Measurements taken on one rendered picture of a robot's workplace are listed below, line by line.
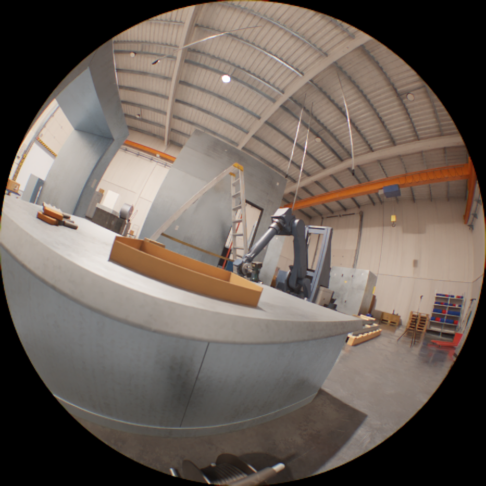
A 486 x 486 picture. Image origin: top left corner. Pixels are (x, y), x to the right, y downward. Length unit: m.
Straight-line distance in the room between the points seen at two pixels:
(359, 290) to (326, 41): 9.56
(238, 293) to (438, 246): 11.82
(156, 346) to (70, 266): 0.24
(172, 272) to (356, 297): 7.26
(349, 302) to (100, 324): 7.50
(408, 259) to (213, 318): 11.65
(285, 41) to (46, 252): 7.53
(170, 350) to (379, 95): 8.29
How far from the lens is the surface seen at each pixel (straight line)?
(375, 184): 9.90
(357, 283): 7.50
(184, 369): 0.44
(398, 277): 11.55
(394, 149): 9.33
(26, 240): 0.41
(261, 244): 2.06
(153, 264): 0.40
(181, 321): 0.30
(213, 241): 3.12
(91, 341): 0.44
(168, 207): 3.10
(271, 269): 7.59
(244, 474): 0.54
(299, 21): 7.34
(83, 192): 1.61
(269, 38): 7.58
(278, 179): 4.13
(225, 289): 0.42
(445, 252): 11.89
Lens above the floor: 0.75
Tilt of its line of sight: 8 degrees up
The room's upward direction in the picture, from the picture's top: 19 degrees clockwise
